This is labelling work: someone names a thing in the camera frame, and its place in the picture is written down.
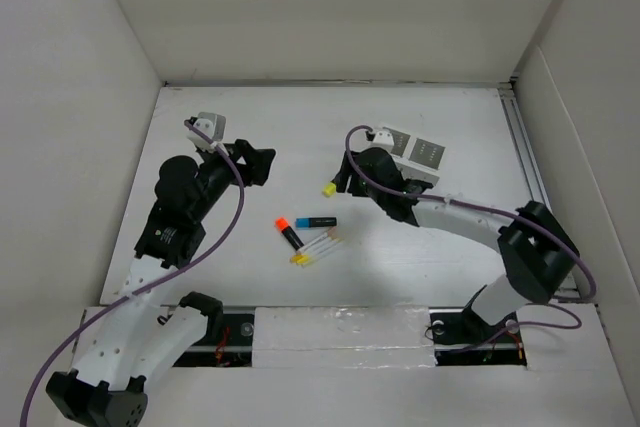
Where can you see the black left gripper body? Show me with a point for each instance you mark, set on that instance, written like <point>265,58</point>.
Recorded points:
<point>218,173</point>

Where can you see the white marker with pink cap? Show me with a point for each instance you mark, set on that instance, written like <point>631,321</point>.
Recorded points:
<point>329,234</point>

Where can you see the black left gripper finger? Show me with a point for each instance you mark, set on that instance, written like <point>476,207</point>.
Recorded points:
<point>255,172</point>
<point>248,152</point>

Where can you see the white marker pale yellow cap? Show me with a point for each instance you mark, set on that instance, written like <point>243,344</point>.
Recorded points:
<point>313,257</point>

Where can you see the aluminium rail right side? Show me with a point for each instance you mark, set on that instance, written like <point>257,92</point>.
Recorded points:
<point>522,144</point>

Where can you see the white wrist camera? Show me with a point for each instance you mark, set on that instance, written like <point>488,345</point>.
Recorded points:
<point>206,130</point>
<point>381,137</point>

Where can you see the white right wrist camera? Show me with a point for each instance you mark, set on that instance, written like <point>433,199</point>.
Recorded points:
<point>381,137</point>

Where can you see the white marker orange-yellow cap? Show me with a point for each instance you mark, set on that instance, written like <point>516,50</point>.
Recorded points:
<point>306,253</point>

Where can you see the yellow-capped black highlighter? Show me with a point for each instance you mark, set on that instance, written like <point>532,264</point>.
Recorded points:
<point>330,189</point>

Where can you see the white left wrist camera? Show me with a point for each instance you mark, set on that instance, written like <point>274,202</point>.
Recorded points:
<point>206,130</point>

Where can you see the blue-capped black highlighter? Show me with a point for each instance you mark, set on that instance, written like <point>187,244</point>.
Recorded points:
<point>315,222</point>

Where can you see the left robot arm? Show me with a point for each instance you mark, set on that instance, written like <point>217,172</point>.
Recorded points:
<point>108,385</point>

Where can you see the white two-compartment pen holder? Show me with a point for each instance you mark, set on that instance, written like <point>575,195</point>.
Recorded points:
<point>415,157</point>

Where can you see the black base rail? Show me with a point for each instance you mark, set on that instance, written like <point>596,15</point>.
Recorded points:
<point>231,346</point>

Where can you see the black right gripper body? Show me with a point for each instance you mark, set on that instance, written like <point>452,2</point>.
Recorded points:
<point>359,189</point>

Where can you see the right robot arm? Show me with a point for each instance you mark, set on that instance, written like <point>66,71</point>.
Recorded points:
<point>536,253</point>

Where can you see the orange-capped black highlighter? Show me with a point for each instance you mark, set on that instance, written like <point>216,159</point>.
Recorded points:
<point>288,233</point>

